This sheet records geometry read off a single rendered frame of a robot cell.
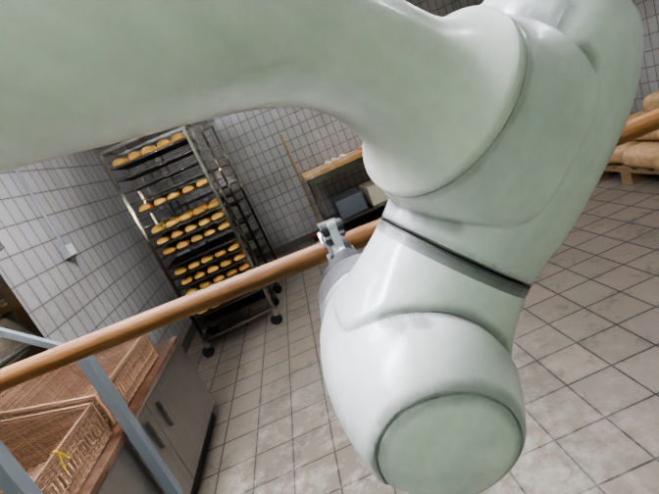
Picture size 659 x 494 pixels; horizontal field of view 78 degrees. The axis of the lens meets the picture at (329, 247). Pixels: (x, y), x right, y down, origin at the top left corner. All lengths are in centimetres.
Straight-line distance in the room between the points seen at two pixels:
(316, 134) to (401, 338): 538
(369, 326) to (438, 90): 12
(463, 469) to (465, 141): 15
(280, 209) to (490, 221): 540
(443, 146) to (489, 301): 9
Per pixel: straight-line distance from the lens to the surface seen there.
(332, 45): 17
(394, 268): 23
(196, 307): 60
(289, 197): 557
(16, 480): 138
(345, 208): 494
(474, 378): 20
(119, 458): 181
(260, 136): 554
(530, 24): 24
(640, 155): 371
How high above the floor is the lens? 130
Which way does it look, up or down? 15 degrees down
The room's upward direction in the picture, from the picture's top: 24 degrees counter-clockwise
